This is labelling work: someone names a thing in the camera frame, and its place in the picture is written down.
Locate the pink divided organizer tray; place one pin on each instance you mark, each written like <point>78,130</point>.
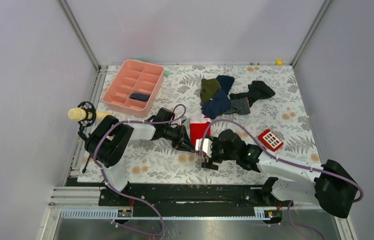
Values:
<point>134,77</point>

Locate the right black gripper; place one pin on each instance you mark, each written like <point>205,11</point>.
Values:
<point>208,162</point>

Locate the navy blue underwear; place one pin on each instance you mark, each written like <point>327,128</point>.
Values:
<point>220,102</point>

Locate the striped grey underwear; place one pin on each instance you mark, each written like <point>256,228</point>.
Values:
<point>239,106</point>

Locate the red white grid block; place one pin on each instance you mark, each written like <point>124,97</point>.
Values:
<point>270,140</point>

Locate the red underwear white trim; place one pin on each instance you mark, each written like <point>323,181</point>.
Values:
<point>198,125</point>

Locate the olive green underwear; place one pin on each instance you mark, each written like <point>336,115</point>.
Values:
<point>209,87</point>

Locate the floral patterned table mat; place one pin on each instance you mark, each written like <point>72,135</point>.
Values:
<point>157,162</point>

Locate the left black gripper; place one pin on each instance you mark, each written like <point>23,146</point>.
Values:
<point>183,141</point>

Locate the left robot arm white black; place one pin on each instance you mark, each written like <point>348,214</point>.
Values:
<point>110,138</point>

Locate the microphone with foam cover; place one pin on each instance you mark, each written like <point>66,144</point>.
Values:
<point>86,115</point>

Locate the black underwear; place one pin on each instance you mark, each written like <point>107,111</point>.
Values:
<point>257,90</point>

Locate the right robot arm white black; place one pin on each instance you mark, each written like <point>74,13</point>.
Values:
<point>327,185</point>

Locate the dark rolled underwear in tray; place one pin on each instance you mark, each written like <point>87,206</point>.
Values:
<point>140,97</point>

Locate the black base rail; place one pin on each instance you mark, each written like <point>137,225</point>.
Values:
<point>192,200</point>

